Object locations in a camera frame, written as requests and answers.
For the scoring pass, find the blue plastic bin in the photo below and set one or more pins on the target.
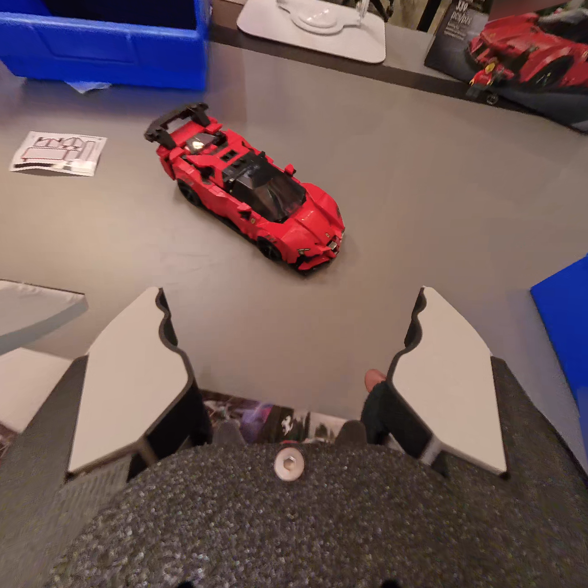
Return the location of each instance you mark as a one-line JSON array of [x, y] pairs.
[[565, 317]]

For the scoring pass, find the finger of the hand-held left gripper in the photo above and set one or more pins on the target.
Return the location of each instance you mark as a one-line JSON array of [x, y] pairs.
[[32, 307]]

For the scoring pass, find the lego set box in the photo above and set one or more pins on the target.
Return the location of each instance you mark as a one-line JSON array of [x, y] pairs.
[[528, 50]]

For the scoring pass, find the white stand with flat base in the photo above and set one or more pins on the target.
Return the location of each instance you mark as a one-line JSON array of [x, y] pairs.
[[275, 32]]

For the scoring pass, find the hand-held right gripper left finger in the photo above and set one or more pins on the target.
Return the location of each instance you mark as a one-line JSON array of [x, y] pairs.
[[133, 386]]

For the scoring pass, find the person's right hand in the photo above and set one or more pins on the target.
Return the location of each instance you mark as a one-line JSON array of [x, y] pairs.
[[374, 404]]

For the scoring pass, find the lego sticker sheet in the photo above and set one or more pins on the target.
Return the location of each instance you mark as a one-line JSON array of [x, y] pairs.
[[57, 158]]

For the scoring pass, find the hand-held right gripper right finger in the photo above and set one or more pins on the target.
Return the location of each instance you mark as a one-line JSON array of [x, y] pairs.
[[450, 390]]

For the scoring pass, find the pale paper scrap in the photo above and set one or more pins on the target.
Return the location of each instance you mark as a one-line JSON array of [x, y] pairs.
[[87, 86]]

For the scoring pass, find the blue bin with black insert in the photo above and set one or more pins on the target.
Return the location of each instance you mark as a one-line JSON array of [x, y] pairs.
[[115, 50]]

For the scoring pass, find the red lego sports car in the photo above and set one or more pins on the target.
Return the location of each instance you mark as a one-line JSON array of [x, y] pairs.
[[285, 229]]

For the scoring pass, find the lego instruction booklet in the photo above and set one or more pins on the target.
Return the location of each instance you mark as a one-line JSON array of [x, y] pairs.
[[27, 386]]

